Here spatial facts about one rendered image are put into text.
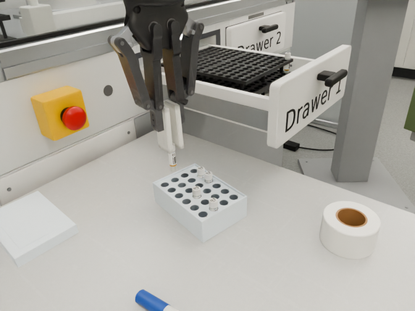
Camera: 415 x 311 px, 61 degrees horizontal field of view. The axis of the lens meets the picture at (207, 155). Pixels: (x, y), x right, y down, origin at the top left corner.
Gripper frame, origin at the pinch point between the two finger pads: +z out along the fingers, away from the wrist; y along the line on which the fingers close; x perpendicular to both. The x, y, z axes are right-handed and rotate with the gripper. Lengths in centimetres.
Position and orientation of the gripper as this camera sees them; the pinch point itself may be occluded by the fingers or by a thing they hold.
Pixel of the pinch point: (168, 126)
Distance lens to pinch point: 51.1
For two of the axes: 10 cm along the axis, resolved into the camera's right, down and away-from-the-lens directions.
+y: -7.7, 3.5, -5.3
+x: 6.3, 3.7, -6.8
